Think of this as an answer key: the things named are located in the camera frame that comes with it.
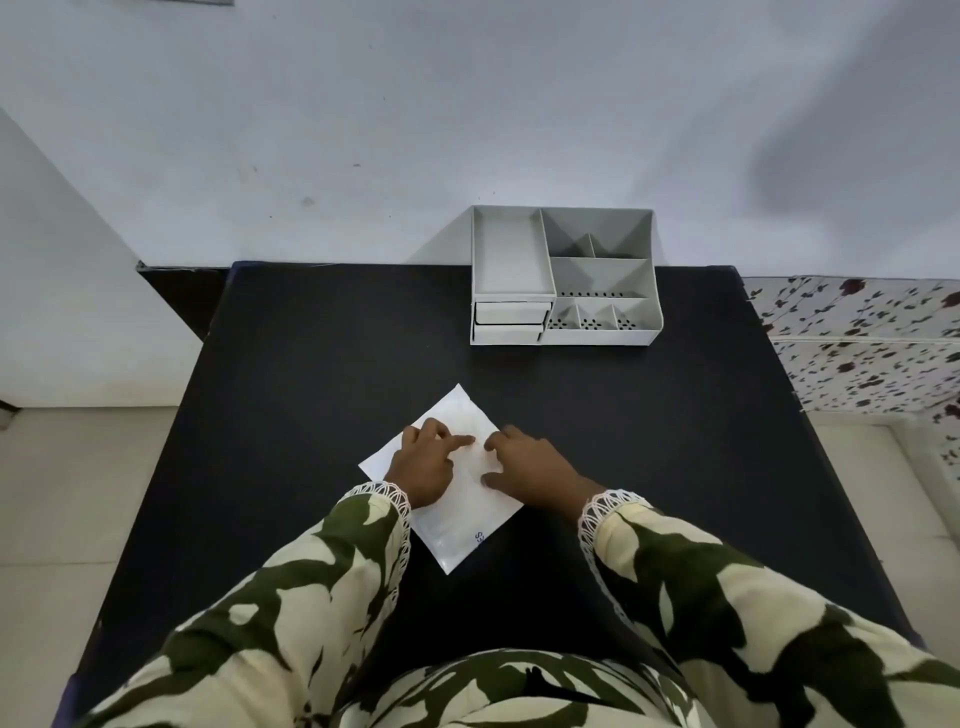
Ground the person's right hand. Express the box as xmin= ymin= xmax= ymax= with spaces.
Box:
xmin=481 ymin=425 xmax=606 ymax=519

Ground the person's left hand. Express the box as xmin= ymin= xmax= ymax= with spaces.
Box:
xmin=382 ymin=417 xmax=478 ymax=512

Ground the white plastic packet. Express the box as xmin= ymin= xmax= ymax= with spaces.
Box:
xmin=358 ymin=384 xmax=525 ymax=577

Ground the person's left forearm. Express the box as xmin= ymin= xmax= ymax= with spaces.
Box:
xmin=75 ymin=481 xmax=414 ymax=728

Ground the person's right forearm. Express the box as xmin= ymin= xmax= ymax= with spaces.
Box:
xmin=577 ymin=489 xmax=960 ymax=728

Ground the white organizer drawer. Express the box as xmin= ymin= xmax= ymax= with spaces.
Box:
xmin=474 ymin=301 xmax=553 ymax=326
xmin=471 ymin=324 xmax=544 ymax=345

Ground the person's camouflage patterned clothing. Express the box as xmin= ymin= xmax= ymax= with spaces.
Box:
xmin=330 ymin=648 xmax=700 ymax=728

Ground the white desk organizer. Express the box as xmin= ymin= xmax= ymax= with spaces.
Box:
xmin=470 ymin=205 xmax=664 ymax=348

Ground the floral patterned cloth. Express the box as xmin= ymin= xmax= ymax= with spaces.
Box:
xmin=738 ymin=276 xmax=960 ymax=486

